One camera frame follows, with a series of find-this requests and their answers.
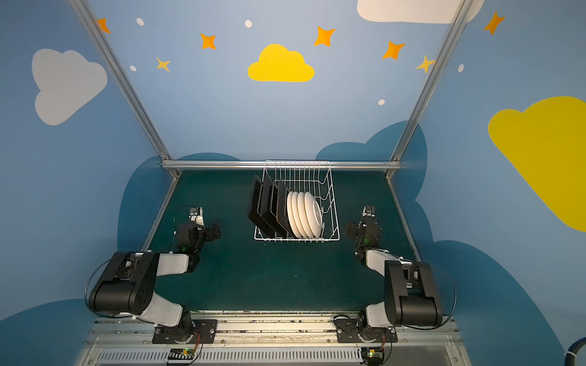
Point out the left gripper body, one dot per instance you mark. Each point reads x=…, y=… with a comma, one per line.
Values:
x=209, y=231

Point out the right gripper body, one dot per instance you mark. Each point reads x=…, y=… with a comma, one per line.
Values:
x=355, y=231

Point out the floral square plate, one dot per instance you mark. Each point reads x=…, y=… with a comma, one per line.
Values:
x=253, y=208
x=266, y=217

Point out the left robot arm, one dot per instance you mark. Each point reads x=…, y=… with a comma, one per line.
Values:
x=126, y=288

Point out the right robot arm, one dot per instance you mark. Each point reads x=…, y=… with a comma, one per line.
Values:
x=410, y=293

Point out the white round plate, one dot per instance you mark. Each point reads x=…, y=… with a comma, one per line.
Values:
x=307, y=206
x=315, y=216
x=298, y=214
x=291, y=217

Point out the left controller board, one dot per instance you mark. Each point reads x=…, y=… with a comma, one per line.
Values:
x=180, y=356

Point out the controller board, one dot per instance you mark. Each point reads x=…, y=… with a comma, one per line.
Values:
x=180, y=356
x=372, y=357

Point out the right controller board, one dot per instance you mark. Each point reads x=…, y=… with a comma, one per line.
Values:
x=372, y=357

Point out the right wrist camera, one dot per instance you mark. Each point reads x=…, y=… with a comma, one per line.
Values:
x=368, y=211

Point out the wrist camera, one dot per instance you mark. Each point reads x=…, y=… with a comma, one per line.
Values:
x=196, y=215
x=368, y=211

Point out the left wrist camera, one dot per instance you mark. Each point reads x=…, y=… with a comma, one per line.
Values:
x=196, y=215

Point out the white wire dish rack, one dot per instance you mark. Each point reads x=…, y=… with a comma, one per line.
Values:
x=304, y=176

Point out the aluminium frame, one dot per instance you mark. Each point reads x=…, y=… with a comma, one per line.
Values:
x=88, y=20

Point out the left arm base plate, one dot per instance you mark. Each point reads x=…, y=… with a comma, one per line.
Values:
x=206, y=330

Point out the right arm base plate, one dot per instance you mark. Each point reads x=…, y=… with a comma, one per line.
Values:
x=350, y=330

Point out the aluminium rail base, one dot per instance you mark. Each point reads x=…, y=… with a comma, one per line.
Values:
x=270, y=338

